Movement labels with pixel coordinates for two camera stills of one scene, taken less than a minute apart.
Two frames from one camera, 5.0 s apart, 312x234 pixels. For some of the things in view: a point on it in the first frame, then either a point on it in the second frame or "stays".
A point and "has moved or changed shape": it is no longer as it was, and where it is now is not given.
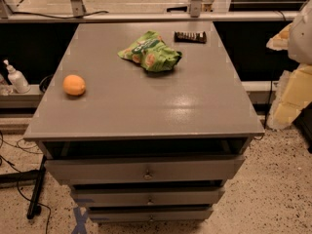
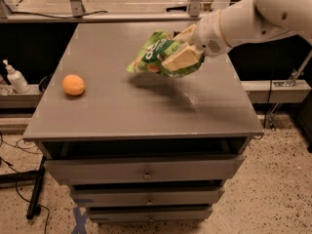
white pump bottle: (17, 79) stays
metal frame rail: (148, 17) stays
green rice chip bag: (150, 52) has moved or changed shape
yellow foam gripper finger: (280, 41) to (186, 36)
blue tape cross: (81, 214) stays
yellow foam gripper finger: (293, 92) to (189, 56)
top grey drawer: (144, 169) stays
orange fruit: (73, 85) stays
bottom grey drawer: (148, 214) stays
